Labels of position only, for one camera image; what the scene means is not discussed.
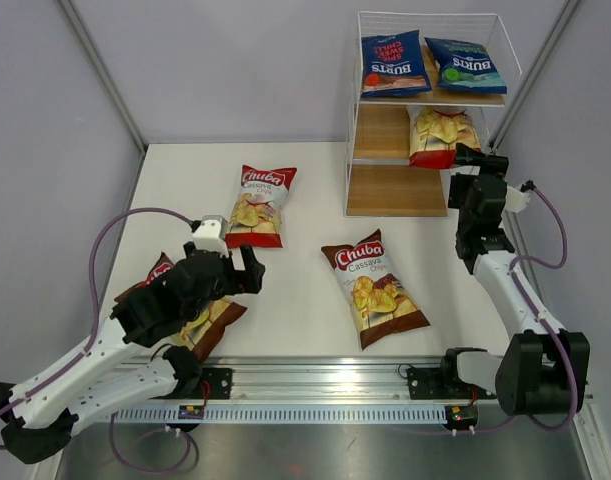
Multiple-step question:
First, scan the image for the red Chuba bag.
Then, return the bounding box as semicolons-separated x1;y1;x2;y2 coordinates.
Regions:
406;105;481;170
225;165;297;249

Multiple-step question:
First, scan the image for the blue Burts sea salt bag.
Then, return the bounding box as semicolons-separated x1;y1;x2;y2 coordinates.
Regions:
425;37;508;95

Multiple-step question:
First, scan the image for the blue Burts spicy chilli bag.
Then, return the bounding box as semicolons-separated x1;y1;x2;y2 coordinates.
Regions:
361;30;432;98

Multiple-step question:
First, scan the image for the brown chuba bag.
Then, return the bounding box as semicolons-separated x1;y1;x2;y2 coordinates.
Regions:
114;252;247;361
321;229;430;349

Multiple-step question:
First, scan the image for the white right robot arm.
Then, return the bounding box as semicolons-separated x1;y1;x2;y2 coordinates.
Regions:
438;144;590;423

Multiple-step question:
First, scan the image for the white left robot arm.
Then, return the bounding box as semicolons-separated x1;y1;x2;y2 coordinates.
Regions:
0;245;265;465

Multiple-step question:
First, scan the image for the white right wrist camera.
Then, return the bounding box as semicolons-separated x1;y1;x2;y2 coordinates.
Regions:
504;180;536;213

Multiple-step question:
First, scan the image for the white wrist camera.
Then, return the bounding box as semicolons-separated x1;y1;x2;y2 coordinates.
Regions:
191;215;228;257
504;180;536;213

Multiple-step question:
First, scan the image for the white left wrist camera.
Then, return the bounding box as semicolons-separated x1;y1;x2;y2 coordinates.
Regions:
191;215;228;257

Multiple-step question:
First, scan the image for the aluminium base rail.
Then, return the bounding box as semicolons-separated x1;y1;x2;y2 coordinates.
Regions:
59;355;596;426

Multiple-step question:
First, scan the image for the white wire wooden shelf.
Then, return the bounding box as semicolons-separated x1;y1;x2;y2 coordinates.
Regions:
344;11;522;217

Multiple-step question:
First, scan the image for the right aluminium frame post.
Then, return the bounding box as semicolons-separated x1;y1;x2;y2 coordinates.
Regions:
488;0;582;153

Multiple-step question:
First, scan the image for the aluminium frame post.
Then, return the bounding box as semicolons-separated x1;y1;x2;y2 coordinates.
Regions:
55;0;148;157
488;0;582;153

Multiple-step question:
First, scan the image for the left aluminium frame post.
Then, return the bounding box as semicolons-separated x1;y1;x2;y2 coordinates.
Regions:
55;0;148;157

